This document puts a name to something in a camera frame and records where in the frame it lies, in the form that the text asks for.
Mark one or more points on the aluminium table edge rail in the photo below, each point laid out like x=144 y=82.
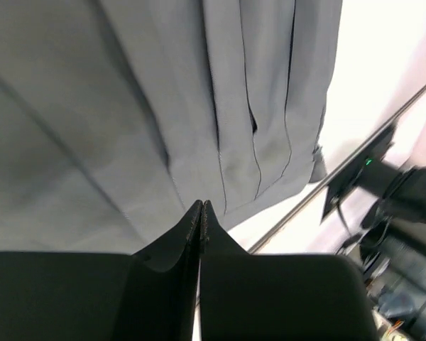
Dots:
x=383 y=129

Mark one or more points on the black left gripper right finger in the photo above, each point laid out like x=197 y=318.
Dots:
x=278 y=297

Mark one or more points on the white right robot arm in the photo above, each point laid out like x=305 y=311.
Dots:
x=390 y=250

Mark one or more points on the grey pleated skirt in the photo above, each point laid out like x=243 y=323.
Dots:
x=115 y=116

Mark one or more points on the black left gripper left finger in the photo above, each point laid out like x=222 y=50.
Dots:
x=149 y=295

